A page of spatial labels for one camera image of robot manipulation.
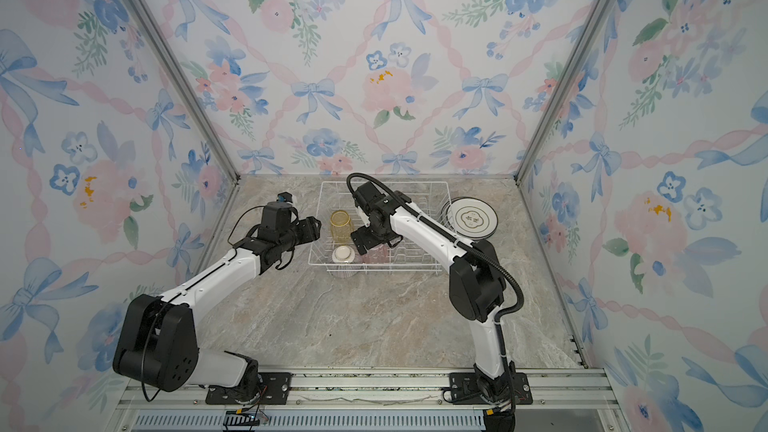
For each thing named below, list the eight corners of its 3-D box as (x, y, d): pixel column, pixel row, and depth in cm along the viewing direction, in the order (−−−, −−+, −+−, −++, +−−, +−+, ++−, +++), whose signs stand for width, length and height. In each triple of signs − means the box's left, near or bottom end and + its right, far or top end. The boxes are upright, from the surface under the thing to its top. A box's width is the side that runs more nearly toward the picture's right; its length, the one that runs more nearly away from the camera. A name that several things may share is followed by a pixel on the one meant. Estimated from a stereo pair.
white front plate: (450, 240, 104) (452, 234, 101) (444, 202, 114) (446, 196, 112) (499, 240, 104) (502, 234, 101) (488, 203, 115) (491, 196, 112)
